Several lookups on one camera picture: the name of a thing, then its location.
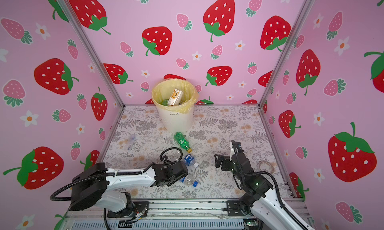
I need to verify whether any green bottle near bin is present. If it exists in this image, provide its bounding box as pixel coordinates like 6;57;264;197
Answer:
174;132;192;153

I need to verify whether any clear bottle blue label middle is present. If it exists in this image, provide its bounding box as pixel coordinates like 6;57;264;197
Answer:
183;154;199;169

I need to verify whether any white plastic waste bin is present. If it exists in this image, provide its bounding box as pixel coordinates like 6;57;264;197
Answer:
155;103;194;133

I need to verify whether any clear bottle blue cap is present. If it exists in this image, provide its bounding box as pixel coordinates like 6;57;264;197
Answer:
180;176;199;188

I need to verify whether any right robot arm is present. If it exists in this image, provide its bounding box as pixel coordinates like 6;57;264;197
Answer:
214;140;313;230

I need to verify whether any right aluminium corner post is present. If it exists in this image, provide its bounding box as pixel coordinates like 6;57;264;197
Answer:
259;0;316;109

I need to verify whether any clear tape roll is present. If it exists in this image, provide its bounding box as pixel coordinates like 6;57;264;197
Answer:
258;161;275;175

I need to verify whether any green bottle yellow cap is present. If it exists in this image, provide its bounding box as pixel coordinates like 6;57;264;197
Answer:
161;99;169;106

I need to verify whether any yellow bin liner bag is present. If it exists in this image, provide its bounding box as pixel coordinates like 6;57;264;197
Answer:
152;79;199;114

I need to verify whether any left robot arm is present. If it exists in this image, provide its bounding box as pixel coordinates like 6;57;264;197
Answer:
50;155;188;217

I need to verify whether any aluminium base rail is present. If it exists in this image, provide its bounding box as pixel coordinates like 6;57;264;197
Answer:
59;197;316;230

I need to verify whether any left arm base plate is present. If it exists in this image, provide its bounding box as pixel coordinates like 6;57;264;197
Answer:
107;201;150;219

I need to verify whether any aluminium corner post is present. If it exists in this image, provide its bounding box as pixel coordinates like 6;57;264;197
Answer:
259;0;316;109
57;0;125;109

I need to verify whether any clear plastic pen box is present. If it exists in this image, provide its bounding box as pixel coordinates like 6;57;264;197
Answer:
126;135;137;151

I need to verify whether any left aluminium corner post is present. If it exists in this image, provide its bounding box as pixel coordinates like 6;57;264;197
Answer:
57;0;125;109

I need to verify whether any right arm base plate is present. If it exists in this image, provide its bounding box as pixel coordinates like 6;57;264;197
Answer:
224;200;253;217

